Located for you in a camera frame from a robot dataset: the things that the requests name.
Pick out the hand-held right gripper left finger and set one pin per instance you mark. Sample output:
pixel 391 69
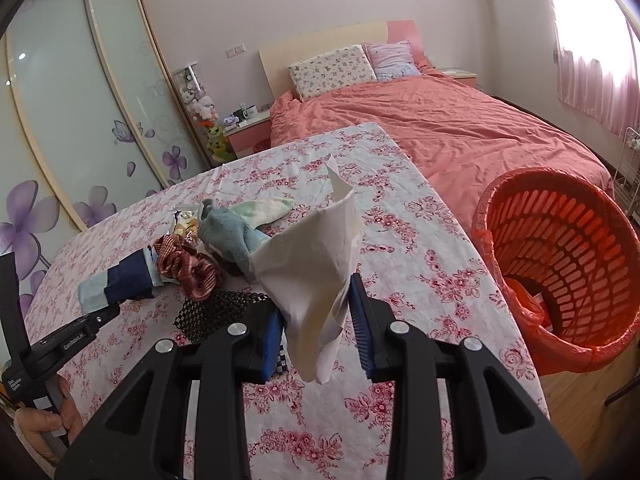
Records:
pixel 272 345

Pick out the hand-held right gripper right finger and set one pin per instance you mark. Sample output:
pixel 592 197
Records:
pixel 359 330

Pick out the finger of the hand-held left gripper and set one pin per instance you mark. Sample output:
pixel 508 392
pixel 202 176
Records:
pixel 100 316

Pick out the navy and teal sock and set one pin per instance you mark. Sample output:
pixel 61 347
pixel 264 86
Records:
pixel 130 280

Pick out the white cloth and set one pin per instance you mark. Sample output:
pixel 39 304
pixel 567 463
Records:
pixel 310 270

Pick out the brown striped cloth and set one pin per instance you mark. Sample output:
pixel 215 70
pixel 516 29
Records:
pixel 187 267

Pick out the orange plastic basket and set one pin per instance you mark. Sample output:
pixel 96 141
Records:
pixel 550 240

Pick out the person's left hand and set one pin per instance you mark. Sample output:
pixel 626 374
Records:
pixel 72 415

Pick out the black checkered mesh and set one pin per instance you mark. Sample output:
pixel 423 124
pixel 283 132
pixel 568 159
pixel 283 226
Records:
pixel 210 310

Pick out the pink floral tablecloth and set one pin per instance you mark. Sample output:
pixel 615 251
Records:
pixel 400 240

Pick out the blue sock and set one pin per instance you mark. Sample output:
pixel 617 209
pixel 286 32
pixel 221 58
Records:
pixel 227 240

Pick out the printed snack wrapper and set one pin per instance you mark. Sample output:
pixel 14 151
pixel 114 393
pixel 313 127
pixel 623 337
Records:
pixel 185 227

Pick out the light green cloth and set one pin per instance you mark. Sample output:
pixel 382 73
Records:
pixel 265 210

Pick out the wardrobe with flower doors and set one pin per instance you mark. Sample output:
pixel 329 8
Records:
pixel 65 110

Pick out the green plush toy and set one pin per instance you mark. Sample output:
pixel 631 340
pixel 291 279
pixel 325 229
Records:
pixel 219 142

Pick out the pink and white nightstand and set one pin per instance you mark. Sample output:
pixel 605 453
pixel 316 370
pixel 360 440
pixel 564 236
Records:
pixel 247 130

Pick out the bed with pink duvet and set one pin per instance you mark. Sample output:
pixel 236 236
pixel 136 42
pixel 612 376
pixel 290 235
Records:
pixel 450 125

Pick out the plush toy display case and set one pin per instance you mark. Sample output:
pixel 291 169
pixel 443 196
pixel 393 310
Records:
pixel 192 90

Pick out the floral print pillow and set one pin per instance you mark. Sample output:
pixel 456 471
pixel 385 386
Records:
pixel 330 72

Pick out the pink striped pillow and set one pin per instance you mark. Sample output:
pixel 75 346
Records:
pixel 392 60

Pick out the cream and pink headboard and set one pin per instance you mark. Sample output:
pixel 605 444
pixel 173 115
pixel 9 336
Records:
pixel 320 40

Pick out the pink curtain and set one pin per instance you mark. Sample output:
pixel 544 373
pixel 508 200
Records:
pixel 590 35

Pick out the wall socket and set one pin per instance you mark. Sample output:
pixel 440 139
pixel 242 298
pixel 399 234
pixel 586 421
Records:
pixel 236 51

